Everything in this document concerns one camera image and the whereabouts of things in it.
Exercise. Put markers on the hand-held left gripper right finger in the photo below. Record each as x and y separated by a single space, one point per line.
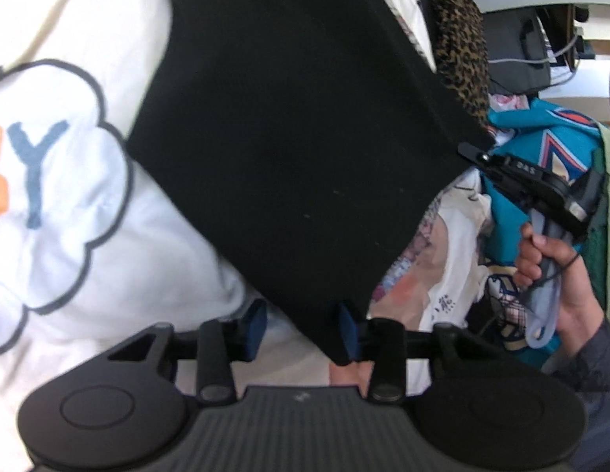
346 332

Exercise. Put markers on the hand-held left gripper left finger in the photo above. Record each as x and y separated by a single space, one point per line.
255 329

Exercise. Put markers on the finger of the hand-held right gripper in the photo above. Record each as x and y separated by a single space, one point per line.
474 153

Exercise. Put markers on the black bear print shorts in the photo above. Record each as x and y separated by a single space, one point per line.
295 132

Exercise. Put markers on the person's right forearm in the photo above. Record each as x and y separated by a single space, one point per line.
602 359

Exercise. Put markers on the person's right hand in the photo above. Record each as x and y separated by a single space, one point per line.
575 305

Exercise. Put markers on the teal printed blanket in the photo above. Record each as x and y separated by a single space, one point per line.
511 226

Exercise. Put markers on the leopard print cloth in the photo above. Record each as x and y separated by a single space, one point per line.
462 49

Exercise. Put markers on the grey bag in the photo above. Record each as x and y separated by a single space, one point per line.
511 54

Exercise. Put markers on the cream bear printed blanket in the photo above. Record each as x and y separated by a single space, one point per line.
64 255

